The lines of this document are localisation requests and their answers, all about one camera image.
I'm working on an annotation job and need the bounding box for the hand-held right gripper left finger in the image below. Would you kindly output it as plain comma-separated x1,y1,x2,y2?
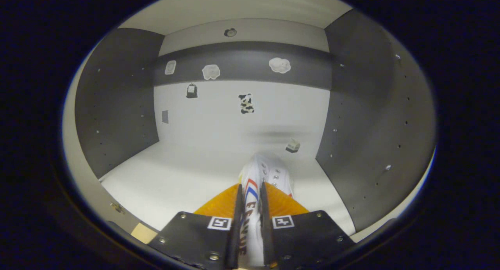
148,183,243,270

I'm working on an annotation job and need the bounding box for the white striped shoe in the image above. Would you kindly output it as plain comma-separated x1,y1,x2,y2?
238,153,294,268

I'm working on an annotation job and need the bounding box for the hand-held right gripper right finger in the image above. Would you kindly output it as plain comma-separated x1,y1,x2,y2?
259,181,357,270

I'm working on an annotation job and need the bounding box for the white shoe cabinet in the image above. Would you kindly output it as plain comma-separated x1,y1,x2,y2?
62,0,437,263

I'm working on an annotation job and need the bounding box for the white cabinet shelf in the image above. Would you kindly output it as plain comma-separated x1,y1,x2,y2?
117,0,354,37

